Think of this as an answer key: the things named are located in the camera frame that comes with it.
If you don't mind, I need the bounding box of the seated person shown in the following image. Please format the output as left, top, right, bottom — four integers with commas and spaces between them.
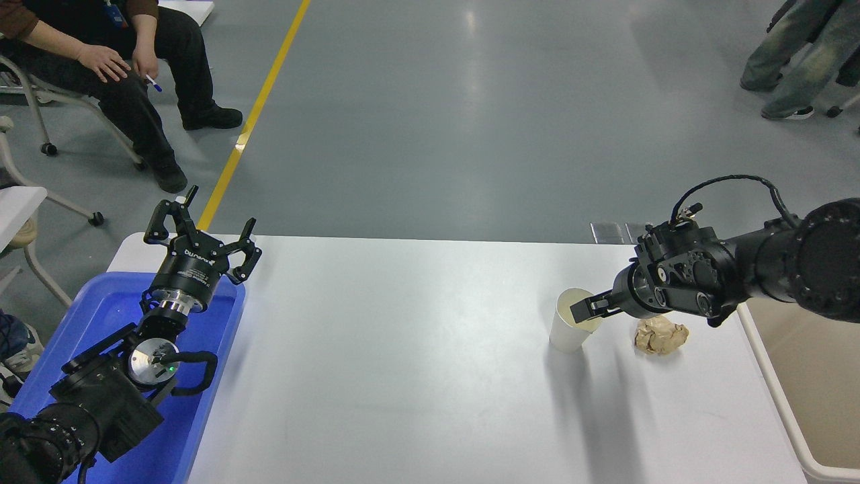
0, 0, 244, 194

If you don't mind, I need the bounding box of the small white side table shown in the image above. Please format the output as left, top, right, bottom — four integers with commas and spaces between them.
0, 186, 73, 310

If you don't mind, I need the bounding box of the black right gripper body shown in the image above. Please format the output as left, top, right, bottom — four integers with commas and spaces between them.
611, 262, 667, 321

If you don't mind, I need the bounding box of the standing person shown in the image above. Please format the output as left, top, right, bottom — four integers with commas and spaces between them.
739, 0, 860, 121

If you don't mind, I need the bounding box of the person's hand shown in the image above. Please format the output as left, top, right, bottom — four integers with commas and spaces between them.
132, 43, 161, 83
75, 43, 132, 84

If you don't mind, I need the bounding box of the round beige object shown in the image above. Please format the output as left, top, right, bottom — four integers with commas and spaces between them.
2, 218, 36, 252

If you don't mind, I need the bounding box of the person's shoe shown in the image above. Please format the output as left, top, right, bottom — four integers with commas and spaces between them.
0, 309, 46, 381

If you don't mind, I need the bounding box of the white wheeled chair base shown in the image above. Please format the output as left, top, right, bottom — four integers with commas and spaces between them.
0, 116, 105, 228

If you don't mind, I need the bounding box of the crumpled tan paper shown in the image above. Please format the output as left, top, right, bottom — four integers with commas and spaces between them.
634, 315, 691, 357

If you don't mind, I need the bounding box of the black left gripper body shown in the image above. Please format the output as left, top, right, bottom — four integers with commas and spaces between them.
148, 233, 230, 311

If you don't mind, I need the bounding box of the white office chair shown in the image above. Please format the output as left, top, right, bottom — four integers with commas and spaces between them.
826, 91, 860, 135

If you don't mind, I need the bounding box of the white paper cup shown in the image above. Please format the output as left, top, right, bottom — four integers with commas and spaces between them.
549, 288, 604, 354

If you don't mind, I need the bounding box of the grey wheeled chair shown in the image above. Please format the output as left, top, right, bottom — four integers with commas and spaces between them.
0, 54, 146, 170

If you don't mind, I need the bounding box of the large pale plastic bin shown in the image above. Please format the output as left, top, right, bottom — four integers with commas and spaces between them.
736, 297, 860, 484

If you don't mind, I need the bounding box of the blue plastic tray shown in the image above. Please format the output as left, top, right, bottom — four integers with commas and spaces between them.
8, 271, 247, 484

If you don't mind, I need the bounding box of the white flat board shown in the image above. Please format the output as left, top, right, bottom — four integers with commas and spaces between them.
158, 0, 215, 29

